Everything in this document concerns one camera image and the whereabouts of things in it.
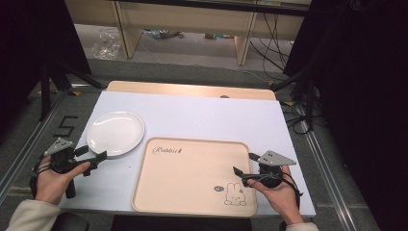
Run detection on person's right hand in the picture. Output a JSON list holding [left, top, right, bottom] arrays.
[[247, 166, 304, 225]]

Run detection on blue bundle under desk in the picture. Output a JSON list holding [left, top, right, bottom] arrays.
[[142, 28, 186, 40]]

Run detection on black metal stand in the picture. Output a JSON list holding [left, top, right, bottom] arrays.
[[38, 61, 107, 122], [272, 68, 317, 131]]

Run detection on hand-held gripper cable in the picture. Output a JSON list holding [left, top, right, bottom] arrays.
[[280, 171, 304, 210], [29, 153, 53, 198]]

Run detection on wooden table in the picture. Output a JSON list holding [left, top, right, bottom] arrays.
[[106, 80, 277, 101]]

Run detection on black chair seat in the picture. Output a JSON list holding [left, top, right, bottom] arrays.
[[51, 212, 90, 231]]

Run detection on left hand-held gripper cable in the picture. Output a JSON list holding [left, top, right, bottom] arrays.
[[29, 153, 53, 198]]

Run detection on clear plastic bag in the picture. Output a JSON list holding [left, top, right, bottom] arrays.
[[90, 28, 122, 61]]

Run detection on black floor cables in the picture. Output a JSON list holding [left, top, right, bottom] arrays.
[[282, 101, 313, 136]]

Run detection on person's left hand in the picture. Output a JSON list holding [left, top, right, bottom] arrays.
[[34, 162, 91, 206]]

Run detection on light wooden desk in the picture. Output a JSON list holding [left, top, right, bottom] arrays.
[[64, 0, 312, 66]]

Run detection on white round plate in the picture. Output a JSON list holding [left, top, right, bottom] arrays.
[[86, 111, 145, 158]]

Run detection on beige tray with rabbit print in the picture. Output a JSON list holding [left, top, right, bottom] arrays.
[[132, 137, 258, 218]]

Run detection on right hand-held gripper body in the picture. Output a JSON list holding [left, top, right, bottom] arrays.
[[242, 149, 297, 189]]

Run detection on white table cover board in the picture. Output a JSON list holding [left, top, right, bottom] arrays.
[[59, 90, 317, 218]]

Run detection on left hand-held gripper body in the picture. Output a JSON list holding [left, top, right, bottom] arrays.
[[43, 138, 97, 199]]

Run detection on black hanging cables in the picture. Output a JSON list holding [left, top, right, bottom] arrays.
[[249, 13, 292, 73]]

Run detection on black curtain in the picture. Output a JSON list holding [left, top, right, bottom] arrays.
[[283, 0, 408, 231], [0, 0, 92, 136]]

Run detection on right hand-held gripper cable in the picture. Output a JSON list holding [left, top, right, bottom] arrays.
[[280, 171, 304, 210]]

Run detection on aluminium floor rail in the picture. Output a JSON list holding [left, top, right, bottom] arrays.
[[294, 104, 359, 231], [0, 90, 70, 201]]

